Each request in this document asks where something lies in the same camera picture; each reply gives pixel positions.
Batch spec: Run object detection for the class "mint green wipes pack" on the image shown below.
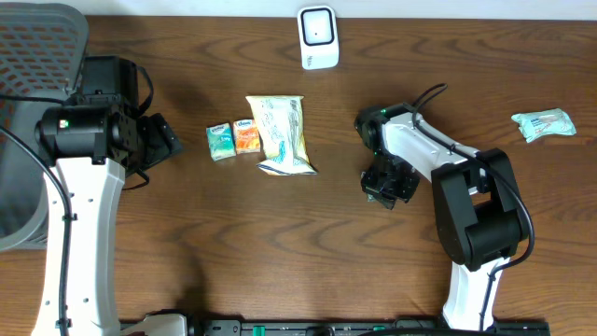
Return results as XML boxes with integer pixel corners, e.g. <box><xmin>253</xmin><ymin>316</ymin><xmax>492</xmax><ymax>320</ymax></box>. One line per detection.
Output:
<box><xmin>511</xmin><ymin>108</ymin><xmax>576</xmax><ymax>143</ymax></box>

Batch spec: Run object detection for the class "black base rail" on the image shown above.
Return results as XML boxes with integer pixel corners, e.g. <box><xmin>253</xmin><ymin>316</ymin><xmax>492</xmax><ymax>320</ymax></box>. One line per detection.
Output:
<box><xmin>118</xmin><ymin>307</ymin><xmax>551</xmax><ymax>336</ymax></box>

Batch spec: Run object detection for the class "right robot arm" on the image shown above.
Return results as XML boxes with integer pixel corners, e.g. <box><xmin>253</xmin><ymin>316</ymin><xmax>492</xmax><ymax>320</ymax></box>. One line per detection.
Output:
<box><xmin>354</xmin><ymin>104</ymin><xmax>534</xmax><ymax>331</ymax></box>

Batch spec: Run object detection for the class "dark grey plastic basket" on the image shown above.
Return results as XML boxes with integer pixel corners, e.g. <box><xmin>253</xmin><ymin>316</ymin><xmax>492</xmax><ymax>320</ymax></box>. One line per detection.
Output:
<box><xmin>1</xmin><ymin>2</ymin><xmax>89</xmax><ymax>251</ymax></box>

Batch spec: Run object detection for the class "white barcode scanner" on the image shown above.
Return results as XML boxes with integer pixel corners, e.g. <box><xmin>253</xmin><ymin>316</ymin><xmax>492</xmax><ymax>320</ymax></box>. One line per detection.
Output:
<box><xmin>297</xmin><ymin>5</ymin><xmax>340</xmax><ymax>70</ymax></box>

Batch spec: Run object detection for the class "orange small packet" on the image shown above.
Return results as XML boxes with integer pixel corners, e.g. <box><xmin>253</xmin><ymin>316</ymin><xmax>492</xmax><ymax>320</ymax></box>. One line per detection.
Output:
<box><xmin>232</xmin><ymin>119</ymin><xmax>261</xmax><ymax>154</ymax></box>

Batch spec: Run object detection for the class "cream snack bag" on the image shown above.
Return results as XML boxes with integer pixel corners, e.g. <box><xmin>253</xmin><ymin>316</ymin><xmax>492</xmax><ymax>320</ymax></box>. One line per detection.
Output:
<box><xmin>245</xmin><ymin>95</ymin><xmax>317</xmax><ymax>176</ymax></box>

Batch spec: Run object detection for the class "teal tissue box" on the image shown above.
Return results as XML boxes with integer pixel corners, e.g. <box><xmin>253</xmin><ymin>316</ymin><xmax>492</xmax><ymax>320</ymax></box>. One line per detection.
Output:
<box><xmin>206</xmin><ymin>123</ymin><xmax>236</xmax><ymax>161</ymax></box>

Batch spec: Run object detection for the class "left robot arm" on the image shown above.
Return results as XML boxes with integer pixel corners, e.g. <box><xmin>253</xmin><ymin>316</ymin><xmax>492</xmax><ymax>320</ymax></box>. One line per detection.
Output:
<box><xmin>33</xmin><ymin>56</ymin><xmax>192</xmax><ymax>335</ymax></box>

